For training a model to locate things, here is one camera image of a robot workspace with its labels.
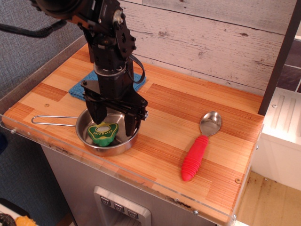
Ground white toy sink unit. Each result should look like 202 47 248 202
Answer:
251 88 301 190

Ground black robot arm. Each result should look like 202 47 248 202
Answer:
32 0 148 136

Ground grey toy fridge cabinet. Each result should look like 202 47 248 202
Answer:
42 146 214 226

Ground silver dispenser button panel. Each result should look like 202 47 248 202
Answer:
94 186 152 226

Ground green toy pepper half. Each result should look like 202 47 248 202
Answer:
87 122 119 147

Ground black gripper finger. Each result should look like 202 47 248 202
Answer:
124 113 141 137
86 100 107 125

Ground red handled metal spoon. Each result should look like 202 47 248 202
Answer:
181 111 222 181

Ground small steel saucepan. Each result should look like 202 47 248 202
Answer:
32 109 139 156

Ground clear acrylic edge guard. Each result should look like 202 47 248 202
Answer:
1 117 236 226

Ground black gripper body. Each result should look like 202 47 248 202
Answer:
80 68 148 120

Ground yellow object at corner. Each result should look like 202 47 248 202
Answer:
15 216 37 226

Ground dark vertical post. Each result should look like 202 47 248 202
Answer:
258 0 301 116

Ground blue cloth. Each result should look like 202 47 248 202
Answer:
69 71 146 101

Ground black cable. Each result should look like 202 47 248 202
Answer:
0 19 67 38

